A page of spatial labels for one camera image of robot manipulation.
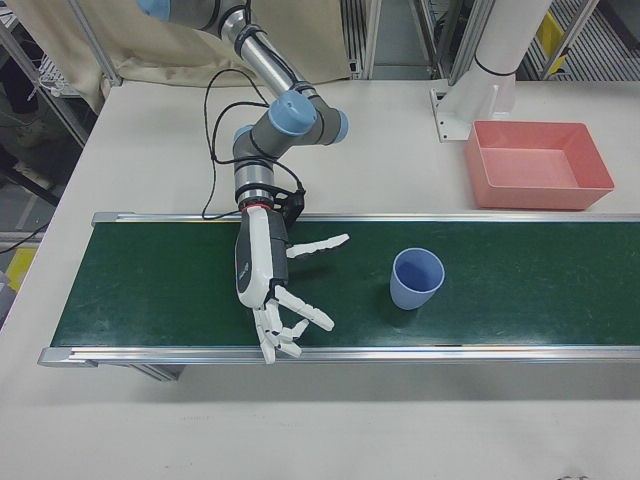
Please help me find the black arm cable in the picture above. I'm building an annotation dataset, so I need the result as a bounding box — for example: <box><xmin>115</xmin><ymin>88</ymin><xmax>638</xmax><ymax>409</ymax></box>
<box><xmin>201</xmin><ymin>68</ymin><xmax>281</xmax><ymax>221</ymax></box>

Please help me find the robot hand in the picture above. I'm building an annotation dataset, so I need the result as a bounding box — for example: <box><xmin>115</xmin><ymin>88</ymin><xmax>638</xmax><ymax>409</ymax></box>
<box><xmin>233</xmin><ymin>203</ymin><xmax>351</xmax><ymax>365</ymax></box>

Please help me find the aluminium frame post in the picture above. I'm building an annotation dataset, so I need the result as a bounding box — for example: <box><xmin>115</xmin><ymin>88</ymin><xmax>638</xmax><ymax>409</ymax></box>
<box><xmin>69</xmin><ymin>0</ymin><xmax>124</xmax><ymax>87</ymax></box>

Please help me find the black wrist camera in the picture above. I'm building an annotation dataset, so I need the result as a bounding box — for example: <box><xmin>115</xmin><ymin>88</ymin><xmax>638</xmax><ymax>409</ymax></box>
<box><xmin>272</xmin><ymin>184</ymin><xmax>307</xmax><ymax>224</ymax></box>

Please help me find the green conveyor belt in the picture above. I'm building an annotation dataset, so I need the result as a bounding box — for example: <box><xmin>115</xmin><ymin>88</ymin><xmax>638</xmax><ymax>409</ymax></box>
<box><xmin>38</xmin><ymin>210</ymin><xmax>640</xmax><ymax>384</ymax></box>

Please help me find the pink plastic box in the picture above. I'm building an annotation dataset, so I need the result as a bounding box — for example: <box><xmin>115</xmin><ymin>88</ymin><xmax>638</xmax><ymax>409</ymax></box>
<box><xmin>463</xmin><ymin>119</ymin><xmax>615</xmax><ymax>211</ymax></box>

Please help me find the beige curtain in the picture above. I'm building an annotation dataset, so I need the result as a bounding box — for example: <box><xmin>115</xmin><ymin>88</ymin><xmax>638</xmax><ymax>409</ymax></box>
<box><xmin>29</xmin><ymin>0</ymin><xmax>351</xmax><ymax>114</ymax></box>

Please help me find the blue plastic cup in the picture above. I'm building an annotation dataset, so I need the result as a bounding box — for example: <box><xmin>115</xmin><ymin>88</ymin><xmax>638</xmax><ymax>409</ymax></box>
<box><xmin>389</xmin><ymin>247</ymin><xmax>446</xmax><ymax>311</ymax></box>

